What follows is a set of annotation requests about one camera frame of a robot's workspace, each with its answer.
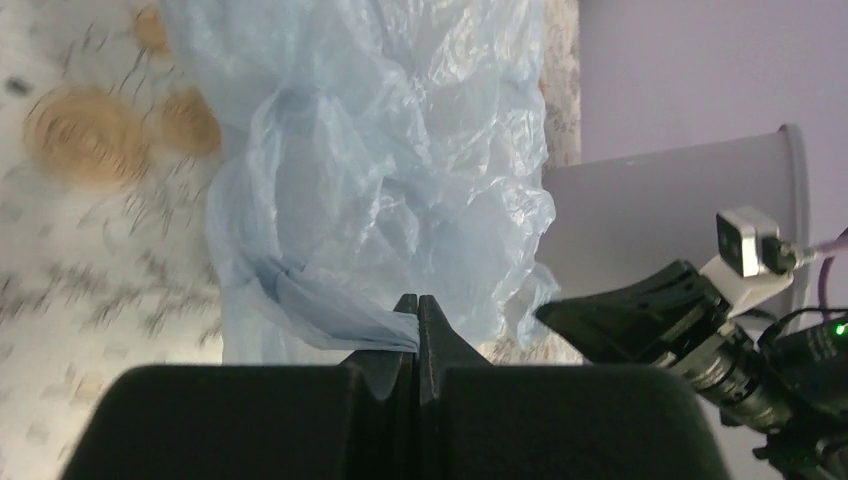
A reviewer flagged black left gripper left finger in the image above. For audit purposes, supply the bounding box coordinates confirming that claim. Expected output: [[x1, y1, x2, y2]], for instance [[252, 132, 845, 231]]
[[60, 294, 420, 480]]

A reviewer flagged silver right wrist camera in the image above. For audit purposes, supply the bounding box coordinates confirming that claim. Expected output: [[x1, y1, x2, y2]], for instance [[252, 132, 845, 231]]
[[716, 206, 779, 278]]

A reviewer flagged floral patterned table mat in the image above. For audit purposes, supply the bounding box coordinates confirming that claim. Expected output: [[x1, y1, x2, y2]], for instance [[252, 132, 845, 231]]
[[1, 1, 580, 479]]

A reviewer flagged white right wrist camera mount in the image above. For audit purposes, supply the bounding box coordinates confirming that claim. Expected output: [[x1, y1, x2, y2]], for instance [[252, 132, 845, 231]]
[[699, 256, 794, 319]]

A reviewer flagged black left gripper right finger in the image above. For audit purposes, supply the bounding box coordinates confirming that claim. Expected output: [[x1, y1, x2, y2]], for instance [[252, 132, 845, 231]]
[[418, 295, 728, 479]]

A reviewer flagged grey trash bin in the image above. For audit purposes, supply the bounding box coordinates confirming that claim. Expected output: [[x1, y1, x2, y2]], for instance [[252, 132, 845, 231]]
[[536, 124, 811, 300]]

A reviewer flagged light blue plastic trash bag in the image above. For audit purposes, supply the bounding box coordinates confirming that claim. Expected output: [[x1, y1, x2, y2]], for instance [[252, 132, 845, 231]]
[[160, 1, 558, 365]]

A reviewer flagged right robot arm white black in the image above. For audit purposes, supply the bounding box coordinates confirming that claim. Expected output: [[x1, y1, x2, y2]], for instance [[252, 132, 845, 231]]
[[535, 261, 847, 479]]

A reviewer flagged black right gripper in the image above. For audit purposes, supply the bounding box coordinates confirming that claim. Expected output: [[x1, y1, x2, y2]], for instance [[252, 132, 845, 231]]
[[535, 260, 794, 433]]

